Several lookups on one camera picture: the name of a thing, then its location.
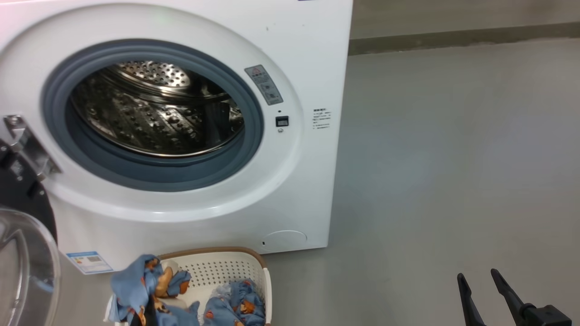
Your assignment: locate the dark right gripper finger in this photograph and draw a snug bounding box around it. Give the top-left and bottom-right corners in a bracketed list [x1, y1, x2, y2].
[491, 269, 537, 326]
[457, 273, 486, 326]

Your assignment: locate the large blue cartoon garment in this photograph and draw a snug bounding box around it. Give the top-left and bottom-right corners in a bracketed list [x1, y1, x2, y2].
[109, 254, 200, 326]

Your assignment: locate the black glass washer door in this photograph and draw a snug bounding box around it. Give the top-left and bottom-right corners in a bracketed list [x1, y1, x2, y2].
[0, 115, 62, 326]

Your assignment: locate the white front-load washing machine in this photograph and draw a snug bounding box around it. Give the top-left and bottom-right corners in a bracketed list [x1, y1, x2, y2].
[0, 0, 353, 274]

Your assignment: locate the cream perforated laundry basket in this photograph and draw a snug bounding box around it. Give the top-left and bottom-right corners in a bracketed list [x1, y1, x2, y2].
[103, 247, 272, 326]

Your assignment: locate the grey rubber door seal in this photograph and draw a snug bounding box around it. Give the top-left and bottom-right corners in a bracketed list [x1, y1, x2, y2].
[41, 38, 265, 192]

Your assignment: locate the metal door hinge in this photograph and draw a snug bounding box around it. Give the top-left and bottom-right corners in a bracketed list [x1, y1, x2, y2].
[4, 115, 62, 182]

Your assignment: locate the round white filter cover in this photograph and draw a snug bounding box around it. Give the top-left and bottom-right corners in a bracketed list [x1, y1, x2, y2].
[262, 230, 308, 253]

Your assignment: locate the small printed text label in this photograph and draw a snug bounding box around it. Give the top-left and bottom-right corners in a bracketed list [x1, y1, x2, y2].
[312, 108, 332, 130]

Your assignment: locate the grey warning sticker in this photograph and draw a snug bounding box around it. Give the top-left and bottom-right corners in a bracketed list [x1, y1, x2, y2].
[245, 65, 284, 106]

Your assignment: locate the perforated steel washer drum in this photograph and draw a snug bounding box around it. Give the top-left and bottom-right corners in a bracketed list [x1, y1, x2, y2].
[70, 60, 245, 158]

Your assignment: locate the blue energy label sticker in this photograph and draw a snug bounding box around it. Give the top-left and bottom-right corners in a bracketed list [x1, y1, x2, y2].
[66, 251, 114, 275]

